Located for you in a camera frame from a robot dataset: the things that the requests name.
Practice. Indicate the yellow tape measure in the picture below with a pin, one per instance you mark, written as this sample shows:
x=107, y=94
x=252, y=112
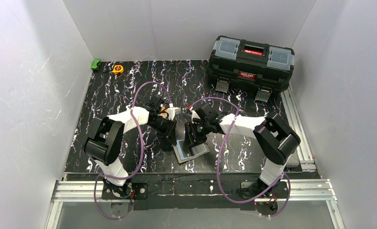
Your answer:
x=118, y=69

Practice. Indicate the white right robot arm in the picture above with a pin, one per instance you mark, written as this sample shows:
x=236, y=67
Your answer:
x=276, y=138

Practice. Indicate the green small tool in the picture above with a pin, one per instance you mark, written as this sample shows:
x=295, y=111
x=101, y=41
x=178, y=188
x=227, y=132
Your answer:
x=95, y=65

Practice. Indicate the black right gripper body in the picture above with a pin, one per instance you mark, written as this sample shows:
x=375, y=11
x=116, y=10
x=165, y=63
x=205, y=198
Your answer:
x=194, y=137

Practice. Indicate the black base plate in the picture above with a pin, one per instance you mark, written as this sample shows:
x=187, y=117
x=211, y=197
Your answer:
x=189, y=191

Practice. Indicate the black toolbox with clear lids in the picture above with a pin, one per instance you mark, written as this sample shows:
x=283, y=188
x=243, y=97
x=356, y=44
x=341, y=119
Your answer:
x=258, y=68

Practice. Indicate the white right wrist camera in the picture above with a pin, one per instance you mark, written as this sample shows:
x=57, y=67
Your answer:
x=193, y=116

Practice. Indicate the grey blue card holder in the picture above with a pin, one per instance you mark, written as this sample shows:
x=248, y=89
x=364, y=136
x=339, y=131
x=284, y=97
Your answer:
x=184, y=155

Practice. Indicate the aluminium frame rails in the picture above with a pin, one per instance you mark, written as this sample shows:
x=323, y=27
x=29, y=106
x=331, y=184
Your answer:
x=313, y=204

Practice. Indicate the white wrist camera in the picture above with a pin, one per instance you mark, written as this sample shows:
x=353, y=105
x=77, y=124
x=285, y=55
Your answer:
x=172, y=112
x=193, y=116

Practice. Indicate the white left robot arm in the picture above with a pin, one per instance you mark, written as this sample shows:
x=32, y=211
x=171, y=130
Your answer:
x=104, y=139

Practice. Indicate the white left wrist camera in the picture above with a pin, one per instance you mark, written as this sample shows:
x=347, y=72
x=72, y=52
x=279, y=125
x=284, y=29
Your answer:
x=172, y=112

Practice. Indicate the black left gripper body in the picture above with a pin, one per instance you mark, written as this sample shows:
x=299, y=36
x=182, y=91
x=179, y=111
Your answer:
x=171, y=137

